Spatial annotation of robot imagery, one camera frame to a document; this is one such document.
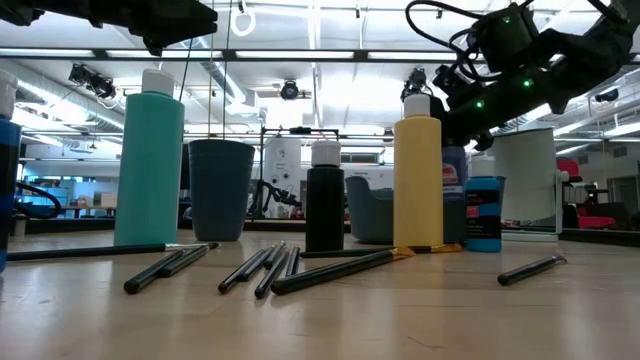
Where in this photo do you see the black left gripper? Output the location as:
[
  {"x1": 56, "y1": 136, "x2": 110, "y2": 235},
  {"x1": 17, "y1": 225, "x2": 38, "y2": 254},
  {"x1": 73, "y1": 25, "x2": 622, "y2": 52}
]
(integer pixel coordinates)
[{"x1": 89, "y1": 0, "x2": 219, "y2": 56}]

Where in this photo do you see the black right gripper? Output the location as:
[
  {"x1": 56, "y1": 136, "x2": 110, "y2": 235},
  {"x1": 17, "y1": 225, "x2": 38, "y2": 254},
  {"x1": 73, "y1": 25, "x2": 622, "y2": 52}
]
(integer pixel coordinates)
[{"x1": 433, "y1": 64, "x2": 566, "y2": 151}]

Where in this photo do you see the large purple paint bottle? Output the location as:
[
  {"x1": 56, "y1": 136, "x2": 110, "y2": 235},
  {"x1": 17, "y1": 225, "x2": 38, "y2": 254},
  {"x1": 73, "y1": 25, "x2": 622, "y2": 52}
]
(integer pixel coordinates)
[{"x1": 442, "y1": 144, "x2": 470, "y2": 202}]

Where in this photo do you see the large yellow paint bottle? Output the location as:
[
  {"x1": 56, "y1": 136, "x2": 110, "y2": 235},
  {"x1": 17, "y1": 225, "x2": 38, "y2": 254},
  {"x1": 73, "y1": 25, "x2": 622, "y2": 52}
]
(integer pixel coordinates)
[{"x1": 392, "y1": 93, "x2": 444, "y2": 248}]

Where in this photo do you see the grey-teal plastic bin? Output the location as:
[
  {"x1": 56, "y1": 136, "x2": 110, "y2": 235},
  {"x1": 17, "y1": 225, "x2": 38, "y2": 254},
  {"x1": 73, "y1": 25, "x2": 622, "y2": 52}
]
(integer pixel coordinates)
[{"x1": 344, "y1": 175, "x2": 469, "y2": 245}]

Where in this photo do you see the large teal paint bottle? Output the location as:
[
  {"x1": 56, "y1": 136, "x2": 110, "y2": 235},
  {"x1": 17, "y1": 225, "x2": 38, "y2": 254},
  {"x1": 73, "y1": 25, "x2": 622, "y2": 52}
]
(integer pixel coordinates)
[{"x1": 113, "y1": 68, "x2": 186, "y2": 247}]

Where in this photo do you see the orange-bristle paint brush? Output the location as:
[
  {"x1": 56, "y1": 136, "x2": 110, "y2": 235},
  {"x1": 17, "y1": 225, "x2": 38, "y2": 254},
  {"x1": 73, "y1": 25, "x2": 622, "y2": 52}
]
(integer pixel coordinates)
[{"x1": 299, "y1": 242, "x2": 462, "y2": 260}]

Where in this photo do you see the small black paint bottle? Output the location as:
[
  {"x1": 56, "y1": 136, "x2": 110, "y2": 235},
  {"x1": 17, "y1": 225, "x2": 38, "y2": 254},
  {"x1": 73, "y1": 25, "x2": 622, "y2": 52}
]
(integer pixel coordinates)
[{"x1": 305, "y1": 140, "x2": 346, "y2": 253}]

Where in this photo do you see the dark blue plastic cup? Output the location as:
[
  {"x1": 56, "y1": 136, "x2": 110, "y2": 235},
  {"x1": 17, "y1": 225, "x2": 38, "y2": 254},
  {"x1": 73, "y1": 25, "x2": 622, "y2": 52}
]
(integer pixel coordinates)
[{"x1": 188, "y1": 138, "x2": 256, "y2": 243}]

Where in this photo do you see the thick gold-ferrule paint brush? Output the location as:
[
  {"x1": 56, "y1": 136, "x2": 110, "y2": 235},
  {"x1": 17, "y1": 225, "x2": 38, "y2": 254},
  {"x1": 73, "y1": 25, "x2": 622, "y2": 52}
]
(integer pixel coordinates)
[{"x1": 270, "y1": 246, "x2": 416, "y2": 296}]

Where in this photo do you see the long silver-ferrule paint brush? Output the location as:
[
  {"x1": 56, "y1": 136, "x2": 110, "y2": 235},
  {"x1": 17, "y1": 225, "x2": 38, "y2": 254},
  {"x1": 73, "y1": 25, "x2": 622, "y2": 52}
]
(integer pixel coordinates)
[{"x1": 6, "y1": 241, "x2": 221, "y2": 263}]

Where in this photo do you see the white plastic pitcher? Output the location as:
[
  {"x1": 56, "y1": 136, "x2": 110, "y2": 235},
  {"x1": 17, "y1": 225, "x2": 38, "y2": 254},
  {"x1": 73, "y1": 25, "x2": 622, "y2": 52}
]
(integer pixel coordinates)
[{"x1": 487, "y1": 127, "x2": 571, "y2": 243}]

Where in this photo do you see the black computer monitor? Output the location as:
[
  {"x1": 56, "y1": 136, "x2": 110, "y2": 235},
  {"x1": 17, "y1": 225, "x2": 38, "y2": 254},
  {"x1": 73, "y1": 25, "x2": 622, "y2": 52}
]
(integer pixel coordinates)
[{"x1": 180, "y1": 143, "x2": 191, "y2": 192}]

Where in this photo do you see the red office chair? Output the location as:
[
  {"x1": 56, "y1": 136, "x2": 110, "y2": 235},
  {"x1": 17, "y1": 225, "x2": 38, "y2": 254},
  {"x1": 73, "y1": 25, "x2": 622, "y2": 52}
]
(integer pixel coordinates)
[{"x1": 556, "y1": 158, "x2": 617, "y2": 230}]

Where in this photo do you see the white cylindrical tank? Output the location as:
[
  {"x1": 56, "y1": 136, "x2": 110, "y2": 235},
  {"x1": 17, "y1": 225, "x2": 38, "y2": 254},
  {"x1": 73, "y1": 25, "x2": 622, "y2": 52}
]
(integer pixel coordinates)
[{"x1": 263, "y1": 137, "x2": 303, "y2": 220}]

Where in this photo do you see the black hanging cable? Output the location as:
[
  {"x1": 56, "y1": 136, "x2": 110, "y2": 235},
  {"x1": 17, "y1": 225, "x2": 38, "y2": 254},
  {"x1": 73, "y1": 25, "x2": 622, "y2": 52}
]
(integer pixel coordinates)
[{"x1": 178, "y1": 37, "x2": 194, "y2": 101}]

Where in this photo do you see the white hanging cable loop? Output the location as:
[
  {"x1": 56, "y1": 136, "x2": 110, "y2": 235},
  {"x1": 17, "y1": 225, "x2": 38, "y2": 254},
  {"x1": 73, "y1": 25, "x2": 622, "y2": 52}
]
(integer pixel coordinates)
[{"x1": 230, "y1": 0, "x2": 257, "y2": 37}]

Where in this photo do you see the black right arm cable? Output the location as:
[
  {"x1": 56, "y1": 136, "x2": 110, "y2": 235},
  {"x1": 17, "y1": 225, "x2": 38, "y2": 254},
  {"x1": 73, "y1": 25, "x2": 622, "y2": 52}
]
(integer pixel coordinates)
[{"x1": 404, "y1": 0, "x2": 501, "y2": 84}]

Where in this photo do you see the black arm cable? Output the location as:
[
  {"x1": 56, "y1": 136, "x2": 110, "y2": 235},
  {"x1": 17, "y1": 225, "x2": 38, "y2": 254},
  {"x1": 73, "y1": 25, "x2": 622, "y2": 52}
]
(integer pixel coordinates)
[
  {"x1": 404, "y1": 0, "x2": 501, "y2": 84},
  {"x1": 13, "y1": 181, "x2": 64, "y2": 220}
]

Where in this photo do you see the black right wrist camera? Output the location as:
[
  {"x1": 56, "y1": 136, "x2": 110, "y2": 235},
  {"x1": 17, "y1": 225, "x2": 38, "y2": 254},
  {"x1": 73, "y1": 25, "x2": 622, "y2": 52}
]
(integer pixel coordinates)
[{"x1": 478, "y1": 3, "x2": 540, "y2": 74}]

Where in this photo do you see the black metal stand frame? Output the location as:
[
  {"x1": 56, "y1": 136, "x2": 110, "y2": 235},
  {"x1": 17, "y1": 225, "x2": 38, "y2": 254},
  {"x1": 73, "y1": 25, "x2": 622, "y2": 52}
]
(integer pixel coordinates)
[{"x1": 258, "y1": 126, "x2": 341, "y2": 221}]

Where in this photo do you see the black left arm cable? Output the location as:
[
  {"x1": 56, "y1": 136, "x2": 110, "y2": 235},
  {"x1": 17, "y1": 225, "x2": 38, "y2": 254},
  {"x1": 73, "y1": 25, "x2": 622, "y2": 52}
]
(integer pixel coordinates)
[{"x1": 13, "y1": 181, "x2": 64, "y2": 220}]

